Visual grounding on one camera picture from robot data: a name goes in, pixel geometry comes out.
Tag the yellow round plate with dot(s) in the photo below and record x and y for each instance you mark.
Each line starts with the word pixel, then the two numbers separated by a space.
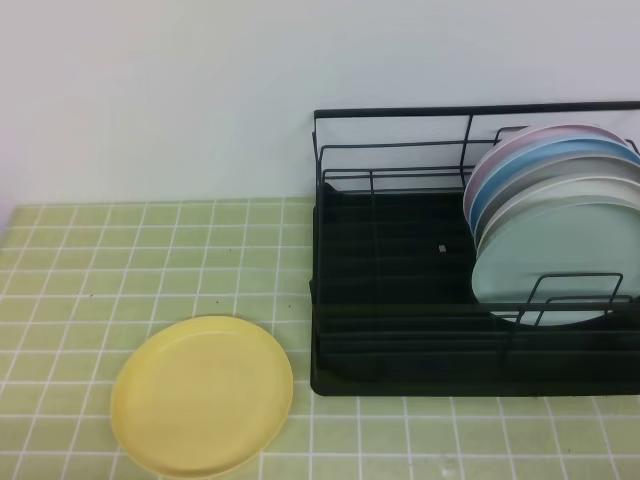
pixel 201 397

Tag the grey plate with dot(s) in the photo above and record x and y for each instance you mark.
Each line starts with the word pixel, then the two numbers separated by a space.
pixel 590 164

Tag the blue plate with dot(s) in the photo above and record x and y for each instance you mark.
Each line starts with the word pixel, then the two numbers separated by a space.
pixel 477 196

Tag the mint green plate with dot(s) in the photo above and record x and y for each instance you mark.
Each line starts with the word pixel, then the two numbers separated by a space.
pixel 570 250

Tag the pink plate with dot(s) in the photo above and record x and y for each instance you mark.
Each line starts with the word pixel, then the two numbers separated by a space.
pixel 532 136

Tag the black wire dish rack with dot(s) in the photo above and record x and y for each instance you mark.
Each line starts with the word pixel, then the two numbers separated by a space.
pixel 393 309

